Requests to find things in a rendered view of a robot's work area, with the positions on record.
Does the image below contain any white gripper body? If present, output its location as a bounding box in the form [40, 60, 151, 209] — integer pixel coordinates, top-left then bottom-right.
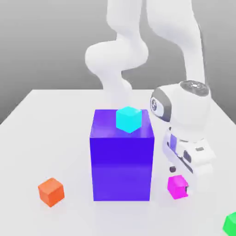
[162, 129, 213, 187]

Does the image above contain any small magenta cube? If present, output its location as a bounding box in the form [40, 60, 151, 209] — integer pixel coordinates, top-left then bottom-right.
[167, 174, 189, 200]

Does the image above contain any small cyan cube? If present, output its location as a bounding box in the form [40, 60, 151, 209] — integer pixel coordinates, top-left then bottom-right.
[115, 106, 143, 134]

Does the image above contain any small green cube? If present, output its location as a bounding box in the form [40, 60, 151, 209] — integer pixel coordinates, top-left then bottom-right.
[222, 212, 236, 236]

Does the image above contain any small orange cube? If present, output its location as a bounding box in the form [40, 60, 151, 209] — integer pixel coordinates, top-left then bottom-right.
[37, 177, 65, 208]

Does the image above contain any large purple box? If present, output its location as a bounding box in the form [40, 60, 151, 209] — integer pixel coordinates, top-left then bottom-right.
[89, 109, 155, 202]

